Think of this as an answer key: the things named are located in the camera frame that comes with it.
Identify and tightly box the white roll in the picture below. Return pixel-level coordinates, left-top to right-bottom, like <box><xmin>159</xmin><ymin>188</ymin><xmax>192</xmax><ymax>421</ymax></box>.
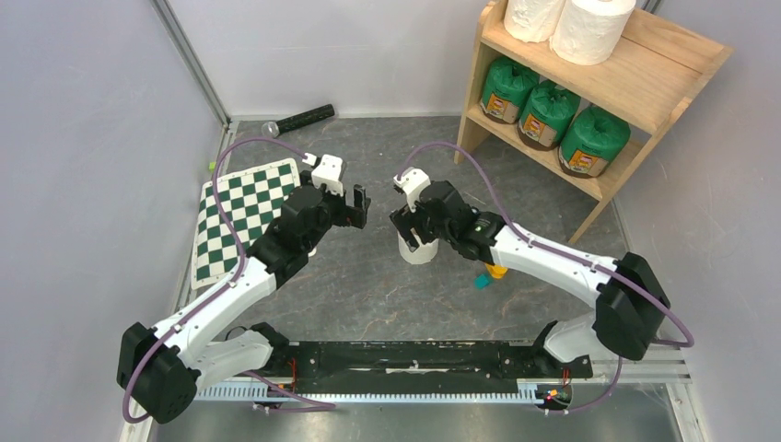
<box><xmin>397</xmin><ymin>229</ymin><xmax>439</xmax><ymax>265</ymax></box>
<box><xmin>549</xmin><ymin>0</ymin><xmax>636</xmax><ymax>65</ymax></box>
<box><xmin>504</xmin><ymin>0</ymin><xmax>565</xmax><ymax>42</ymax></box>

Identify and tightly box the brown-topped green paper roll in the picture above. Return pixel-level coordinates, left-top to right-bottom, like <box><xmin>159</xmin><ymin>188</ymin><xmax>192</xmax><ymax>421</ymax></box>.
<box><xmin>557</xmin><ymin>104</ymin><xmax>631</xmax><ymax>178</ymax></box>

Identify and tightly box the white roll front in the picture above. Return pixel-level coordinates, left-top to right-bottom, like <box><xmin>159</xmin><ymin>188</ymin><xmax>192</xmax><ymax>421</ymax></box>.
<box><xmin>504</xmin><ymin>0</ymin><xmax>565</xmax><ymax>42</ymax></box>

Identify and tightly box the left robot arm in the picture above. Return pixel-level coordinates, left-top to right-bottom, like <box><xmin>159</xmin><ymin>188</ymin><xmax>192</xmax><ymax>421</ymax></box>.
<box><xmin>117</xmin><ymin>184</ymin><xmax>370</xmax><ymax>424</ymax></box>

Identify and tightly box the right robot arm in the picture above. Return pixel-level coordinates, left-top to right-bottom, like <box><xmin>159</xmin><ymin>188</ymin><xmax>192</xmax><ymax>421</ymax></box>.
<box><xmin>390</xmin><ymin>171</ymin><xmax>670</xmax><ymax>376</ymax></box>

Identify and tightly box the wooden two-tier shelf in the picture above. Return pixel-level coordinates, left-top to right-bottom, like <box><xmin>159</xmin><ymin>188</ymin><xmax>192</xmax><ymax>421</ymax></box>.
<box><xmin>452</xmin><ymin>0</ymin><xmax>733</xmax><ymax>247</ymax></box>

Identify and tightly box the green white chess mat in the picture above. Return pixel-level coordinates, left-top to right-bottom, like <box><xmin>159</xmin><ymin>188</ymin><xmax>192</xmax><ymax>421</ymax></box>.
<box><xmin>190</xmin><ymin>158</ymin><xmax>300</xmax><ymax>290</ymax></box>

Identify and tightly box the teal toy cube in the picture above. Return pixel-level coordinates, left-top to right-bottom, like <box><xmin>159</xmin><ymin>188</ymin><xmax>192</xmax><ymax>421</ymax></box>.
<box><xmin>473</xmin><ymin>273</ymin><xmax>493</xmax><ymax>289</ymax></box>

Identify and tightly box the yellow toy block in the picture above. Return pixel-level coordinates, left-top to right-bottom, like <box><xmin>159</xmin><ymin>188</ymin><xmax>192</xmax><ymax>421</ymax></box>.
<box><xmin>485</xmin><ymin>263</ymin><xmax>508</xmax><ymax>280</ymax></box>

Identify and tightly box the black microphone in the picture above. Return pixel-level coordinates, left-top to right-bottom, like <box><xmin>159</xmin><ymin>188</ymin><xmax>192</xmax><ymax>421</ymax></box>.
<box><xmin>261</xmin><ymin>104</ymin><xmax>335</xmax><ymax>138</ymax></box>

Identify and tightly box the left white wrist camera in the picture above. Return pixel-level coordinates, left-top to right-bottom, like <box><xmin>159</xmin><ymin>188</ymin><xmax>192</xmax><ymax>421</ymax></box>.
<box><xmin>303</xmin><ymin>153</ymin><xmax>345</xmax><ymax>197</ymax></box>

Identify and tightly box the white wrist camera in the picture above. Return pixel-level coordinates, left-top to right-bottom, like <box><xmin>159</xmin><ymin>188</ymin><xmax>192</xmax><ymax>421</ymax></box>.
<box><xmin>303</xmin><ymin>153</ymin><xmax>345</xmax><ymax>197</ymax></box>
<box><xmin>393</xmin><ymin>167</ymin><xmax>431</xmax><ymax>212</ymax></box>

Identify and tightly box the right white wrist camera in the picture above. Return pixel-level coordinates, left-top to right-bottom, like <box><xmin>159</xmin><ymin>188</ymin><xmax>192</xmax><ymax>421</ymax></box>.
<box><xmin>393</xmin><ymin>167</ymin><xmax>431</xmax><ymax>212</ymax></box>

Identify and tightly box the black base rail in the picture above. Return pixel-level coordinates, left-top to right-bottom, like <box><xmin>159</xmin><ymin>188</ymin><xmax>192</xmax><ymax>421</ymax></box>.
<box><xmin>257</xmin><ymin>341</ymin><xmax>593</xmax><ymax>395</ymax></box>

